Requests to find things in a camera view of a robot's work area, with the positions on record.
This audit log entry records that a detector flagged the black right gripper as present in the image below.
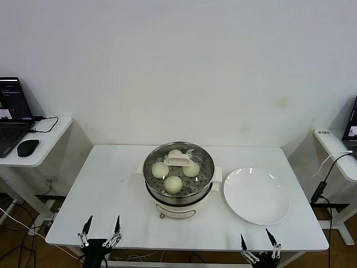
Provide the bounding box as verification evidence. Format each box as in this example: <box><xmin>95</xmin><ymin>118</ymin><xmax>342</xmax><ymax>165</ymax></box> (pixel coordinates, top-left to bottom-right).
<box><xmin>239</xmin><ymin>228</ymin><xmax>282</xmax><ymax>268</ymax></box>

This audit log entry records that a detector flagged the white table frame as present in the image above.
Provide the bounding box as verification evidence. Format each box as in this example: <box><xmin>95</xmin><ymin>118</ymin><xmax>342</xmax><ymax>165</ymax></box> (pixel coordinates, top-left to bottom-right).
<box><xmin>94</xmin><ymin>247</ymin><xmax>276</xmax><ymax>268</ymax></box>

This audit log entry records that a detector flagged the white round plate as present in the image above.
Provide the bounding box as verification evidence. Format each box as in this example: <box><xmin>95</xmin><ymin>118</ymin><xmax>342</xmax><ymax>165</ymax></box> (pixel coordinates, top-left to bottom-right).
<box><xmin>223</xmin><ymin>166</ymin><xmax>291</xmax><ymax>226</ymax></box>

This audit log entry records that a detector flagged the black laptop with pink windows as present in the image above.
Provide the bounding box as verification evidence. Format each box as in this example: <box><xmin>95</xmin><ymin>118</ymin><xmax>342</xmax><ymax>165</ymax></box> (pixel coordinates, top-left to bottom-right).
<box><xmin>0</xmin><ymin>77</ymin><xmax>36</xmax><ymax>159</ymax></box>

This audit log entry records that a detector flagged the cream electric pot base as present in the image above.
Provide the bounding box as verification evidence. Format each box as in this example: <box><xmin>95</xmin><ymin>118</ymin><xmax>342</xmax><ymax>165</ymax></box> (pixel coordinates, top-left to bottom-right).
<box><xmin>144</xmin><ymin>178</ymin><xmax>224</xmax><ymax>220</ymax></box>

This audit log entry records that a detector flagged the stainless steel steamer basket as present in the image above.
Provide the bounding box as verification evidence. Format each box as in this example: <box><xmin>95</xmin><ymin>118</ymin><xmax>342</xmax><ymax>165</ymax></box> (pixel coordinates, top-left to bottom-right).
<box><xmin>136</xmin><ymin>141</ymin><xmax>223</xmax><ymax>204</ymax></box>

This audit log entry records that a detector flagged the black cable with adapter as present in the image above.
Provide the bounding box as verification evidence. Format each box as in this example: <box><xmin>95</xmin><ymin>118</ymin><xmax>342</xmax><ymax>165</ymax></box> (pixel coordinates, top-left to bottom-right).
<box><xmin>310</xmin><ymin>152</ymin><xmax>357</xmax><ymax>268</ymax></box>

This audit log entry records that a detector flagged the black laptop with dark screen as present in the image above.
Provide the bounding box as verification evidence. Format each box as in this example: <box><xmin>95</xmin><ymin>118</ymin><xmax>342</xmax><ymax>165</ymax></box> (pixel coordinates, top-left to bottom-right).
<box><xmin>341</xmin><ymin>96</ymin><xmax>357</xmax><ymax>157</ymax></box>

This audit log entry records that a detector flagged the black computer mouse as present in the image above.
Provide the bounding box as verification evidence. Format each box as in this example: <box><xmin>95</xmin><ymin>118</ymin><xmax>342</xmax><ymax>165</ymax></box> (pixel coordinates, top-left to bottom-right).
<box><xmin>16</xmin><ymin>138</ymin><xmax>40</xmax><ymax>157</ymax></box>

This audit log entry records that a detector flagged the black laptop charger cable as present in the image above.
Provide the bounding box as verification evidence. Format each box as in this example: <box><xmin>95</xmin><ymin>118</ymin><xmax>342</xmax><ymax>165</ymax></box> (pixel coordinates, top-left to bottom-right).
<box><xmin>27</xmin><ymin>114</ymin><xmax>59</xmax><ymax>133</ymax></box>

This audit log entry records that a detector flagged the white side desk with mouse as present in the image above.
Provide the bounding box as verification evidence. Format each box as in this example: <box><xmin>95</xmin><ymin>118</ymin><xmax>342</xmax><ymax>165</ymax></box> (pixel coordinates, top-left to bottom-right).
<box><xmin>0</xmin><ymin>116</ymin><xmax>73</xmax><ymax>224</ymax></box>

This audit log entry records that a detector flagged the white side desk with label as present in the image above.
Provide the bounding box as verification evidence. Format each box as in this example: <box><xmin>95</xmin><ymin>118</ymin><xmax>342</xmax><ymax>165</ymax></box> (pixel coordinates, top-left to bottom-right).
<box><xmin>313</xmin><ymin>127</ymin><xmax>357</xmax><ymax>245</ymax></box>

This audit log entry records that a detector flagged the white floor cable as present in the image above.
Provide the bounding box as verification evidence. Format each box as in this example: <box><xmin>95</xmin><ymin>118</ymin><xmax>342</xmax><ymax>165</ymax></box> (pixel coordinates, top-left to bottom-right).
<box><xmin>0</xmin><ymin>208</ymin><xmax>48</xmax><ymax>240</ymax></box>

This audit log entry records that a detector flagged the glass lid with cream handle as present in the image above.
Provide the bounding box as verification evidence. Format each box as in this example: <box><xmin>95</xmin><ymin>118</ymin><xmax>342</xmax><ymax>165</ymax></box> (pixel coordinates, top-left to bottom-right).
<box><xmin>143</xmin><ymin>141</ymin><xmax>215</xmax><ymax>197</ymax></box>

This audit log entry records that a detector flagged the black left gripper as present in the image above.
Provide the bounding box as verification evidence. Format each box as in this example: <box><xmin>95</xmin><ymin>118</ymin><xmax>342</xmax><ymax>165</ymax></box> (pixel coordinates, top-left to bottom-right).
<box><xmin>78</xmin><ymin>214</ymin><xmax>123</xmax><ymax>268</ymax></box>

